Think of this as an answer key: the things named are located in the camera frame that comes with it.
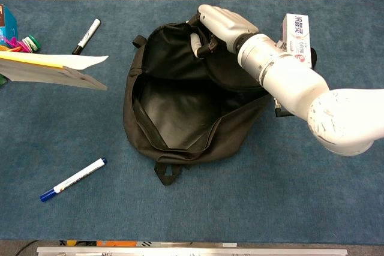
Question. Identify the blue carpet table cover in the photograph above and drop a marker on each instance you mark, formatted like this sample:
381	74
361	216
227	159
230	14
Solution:
270	193

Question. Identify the black-capped whiteboard marker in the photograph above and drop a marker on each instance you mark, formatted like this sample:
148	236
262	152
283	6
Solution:
87	35

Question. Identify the teal printed carton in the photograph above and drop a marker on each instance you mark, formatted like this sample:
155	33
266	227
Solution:
10	25

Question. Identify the black fabric backpack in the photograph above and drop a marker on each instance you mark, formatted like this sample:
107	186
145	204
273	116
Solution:
180	112

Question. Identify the white and pink toothpaste box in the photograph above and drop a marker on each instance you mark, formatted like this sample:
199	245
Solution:
300	28

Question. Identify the blue-capped whiteboard marker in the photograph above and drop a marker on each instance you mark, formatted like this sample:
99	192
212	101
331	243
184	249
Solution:
75	178

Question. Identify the aluminium profile rail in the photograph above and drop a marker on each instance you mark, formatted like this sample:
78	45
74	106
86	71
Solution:
192	251

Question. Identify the yellow and white book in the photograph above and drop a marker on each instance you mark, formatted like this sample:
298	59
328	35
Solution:
45	71

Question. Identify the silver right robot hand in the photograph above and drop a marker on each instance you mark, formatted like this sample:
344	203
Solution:
225	25

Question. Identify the colourful feather shuttlecock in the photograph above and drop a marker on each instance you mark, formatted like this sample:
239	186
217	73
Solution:
31	43

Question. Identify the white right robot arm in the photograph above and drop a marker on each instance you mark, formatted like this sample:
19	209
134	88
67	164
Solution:
300	82

